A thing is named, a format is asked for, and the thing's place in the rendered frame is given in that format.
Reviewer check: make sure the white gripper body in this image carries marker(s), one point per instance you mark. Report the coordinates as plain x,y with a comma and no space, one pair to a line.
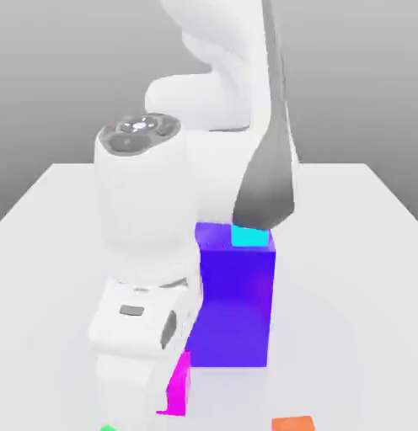
128,390

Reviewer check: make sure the small magenta cube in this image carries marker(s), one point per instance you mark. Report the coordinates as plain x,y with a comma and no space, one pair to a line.
178,390

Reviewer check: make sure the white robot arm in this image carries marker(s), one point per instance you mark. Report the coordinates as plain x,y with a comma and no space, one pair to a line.
145,202

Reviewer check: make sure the small green cube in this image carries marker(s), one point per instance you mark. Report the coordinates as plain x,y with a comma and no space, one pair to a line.
108,428

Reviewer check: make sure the small orange cube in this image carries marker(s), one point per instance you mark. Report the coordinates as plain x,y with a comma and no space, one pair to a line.
292,425

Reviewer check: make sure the small cyan cube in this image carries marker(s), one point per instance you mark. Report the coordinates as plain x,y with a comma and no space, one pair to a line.
249,236

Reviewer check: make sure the large blue box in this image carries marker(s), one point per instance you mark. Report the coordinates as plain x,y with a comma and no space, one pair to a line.
236,303

